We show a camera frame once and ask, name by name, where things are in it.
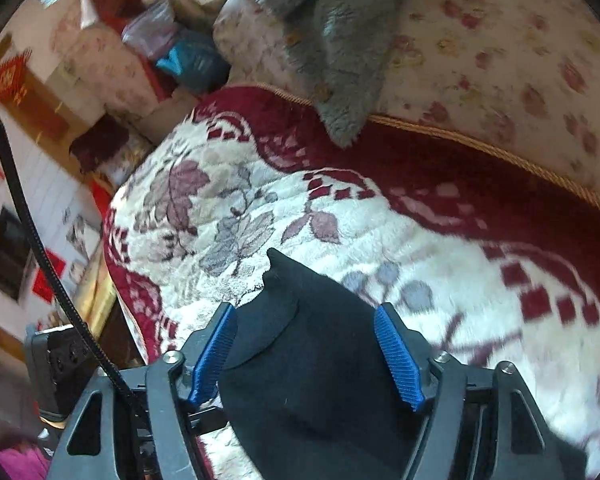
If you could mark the beige floral quilt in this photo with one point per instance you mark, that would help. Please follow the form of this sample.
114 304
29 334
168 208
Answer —
480 60

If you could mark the black framed panel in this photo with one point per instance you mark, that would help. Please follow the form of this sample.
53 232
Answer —
10 255

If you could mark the grey plush cloth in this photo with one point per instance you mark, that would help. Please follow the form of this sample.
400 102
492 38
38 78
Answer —
345 60

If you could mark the pink cloth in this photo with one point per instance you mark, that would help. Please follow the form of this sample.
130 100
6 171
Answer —
22 465

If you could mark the white and red floral plush blanket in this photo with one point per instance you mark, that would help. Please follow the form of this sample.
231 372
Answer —
230 210

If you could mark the red paper wall decoration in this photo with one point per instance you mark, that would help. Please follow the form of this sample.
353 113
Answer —
47 277

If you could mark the dark maroon cloth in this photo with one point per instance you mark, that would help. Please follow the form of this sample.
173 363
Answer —
100 142

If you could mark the cream floral bedding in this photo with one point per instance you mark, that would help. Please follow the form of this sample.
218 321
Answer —
105 70

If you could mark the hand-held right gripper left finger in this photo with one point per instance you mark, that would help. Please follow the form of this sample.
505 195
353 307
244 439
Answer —
212 355

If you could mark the black pants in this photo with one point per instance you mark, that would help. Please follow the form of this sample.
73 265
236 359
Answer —
320 360

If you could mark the clear plastic bag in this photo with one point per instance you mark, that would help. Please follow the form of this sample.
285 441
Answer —
147 30

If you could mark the blue plastic bag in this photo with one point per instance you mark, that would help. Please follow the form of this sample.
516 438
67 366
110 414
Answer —
195 62

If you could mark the red diamond wall decoration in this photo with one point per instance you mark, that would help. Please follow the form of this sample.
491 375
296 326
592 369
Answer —
10 77

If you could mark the golden wooden bed frame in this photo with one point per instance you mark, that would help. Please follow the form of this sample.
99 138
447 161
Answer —
97 295

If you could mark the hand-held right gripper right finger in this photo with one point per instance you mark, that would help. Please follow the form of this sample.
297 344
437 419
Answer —
397 355

